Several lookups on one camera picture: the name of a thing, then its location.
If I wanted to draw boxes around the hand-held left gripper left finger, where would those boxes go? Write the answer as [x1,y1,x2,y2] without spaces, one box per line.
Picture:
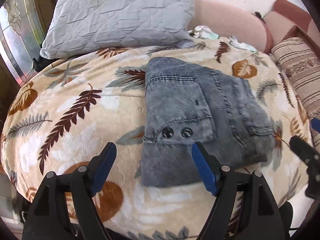
[22,142,117,240]

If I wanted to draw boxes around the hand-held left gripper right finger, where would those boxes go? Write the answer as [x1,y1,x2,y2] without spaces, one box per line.
[191,141,291,240]

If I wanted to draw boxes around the blue-grey denim pants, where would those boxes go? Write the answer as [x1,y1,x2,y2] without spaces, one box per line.
[140,57,276,188]

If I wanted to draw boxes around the beige leaf-print blanket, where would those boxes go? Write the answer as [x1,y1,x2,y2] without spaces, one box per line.
[0,36,316,240]

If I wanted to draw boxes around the beige striped pillow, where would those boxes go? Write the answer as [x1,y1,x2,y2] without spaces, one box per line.
[271,37,320,121]

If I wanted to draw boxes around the white crumpled cloth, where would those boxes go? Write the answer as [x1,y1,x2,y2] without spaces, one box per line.
[229,36,258,53]

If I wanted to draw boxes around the small black object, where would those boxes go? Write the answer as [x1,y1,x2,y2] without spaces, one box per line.
[34,57,52,72]

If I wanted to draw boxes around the white and green cloth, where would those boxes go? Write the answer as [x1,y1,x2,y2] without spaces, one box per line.
[189,25,220,40]

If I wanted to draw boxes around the pink bolster cushion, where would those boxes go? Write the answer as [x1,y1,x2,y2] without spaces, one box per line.
[192,0,273,54]

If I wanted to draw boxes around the grey quilted pillow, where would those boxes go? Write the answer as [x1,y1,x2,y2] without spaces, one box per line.
[39,0,195,60]

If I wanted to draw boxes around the patterned glass window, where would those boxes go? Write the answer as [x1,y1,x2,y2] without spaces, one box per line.
[0,0,47,87]

